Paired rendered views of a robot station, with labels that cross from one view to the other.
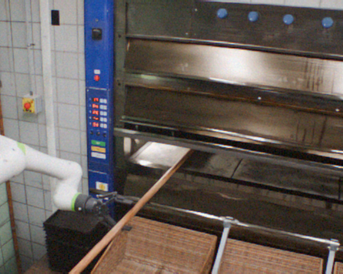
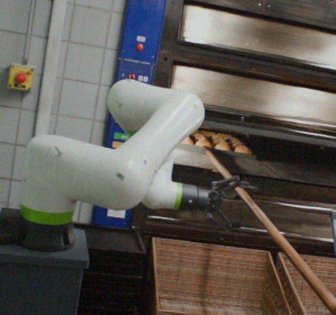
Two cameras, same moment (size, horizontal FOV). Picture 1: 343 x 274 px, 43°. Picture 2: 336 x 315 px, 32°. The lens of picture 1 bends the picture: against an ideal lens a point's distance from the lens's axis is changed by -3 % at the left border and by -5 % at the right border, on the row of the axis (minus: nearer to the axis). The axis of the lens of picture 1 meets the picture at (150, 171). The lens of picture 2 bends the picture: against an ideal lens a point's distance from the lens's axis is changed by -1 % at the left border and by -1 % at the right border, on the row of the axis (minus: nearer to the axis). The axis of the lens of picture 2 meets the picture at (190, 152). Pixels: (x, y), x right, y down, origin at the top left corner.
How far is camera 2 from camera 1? 151 cm
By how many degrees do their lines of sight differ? 35
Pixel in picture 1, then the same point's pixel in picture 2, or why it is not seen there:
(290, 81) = not seen: outside the picture
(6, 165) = (197, 113)
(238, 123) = (306, 110)
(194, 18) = not seen: outside the picture
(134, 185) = not seen: hidden behind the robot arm
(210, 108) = (275, 93)
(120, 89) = (165, 65)
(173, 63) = (241, 38)
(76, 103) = (95, 82)
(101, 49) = (151, 10)
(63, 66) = (83, 28)
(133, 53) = (191, 21)
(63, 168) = not seen: hidden behind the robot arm
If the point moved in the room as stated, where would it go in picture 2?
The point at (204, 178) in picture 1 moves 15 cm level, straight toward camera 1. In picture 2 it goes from (258, 179) to (276, 189)
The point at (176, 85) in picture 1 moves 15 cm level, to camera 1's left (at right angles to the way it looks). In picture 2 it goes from (239, 64) to (210, 59)
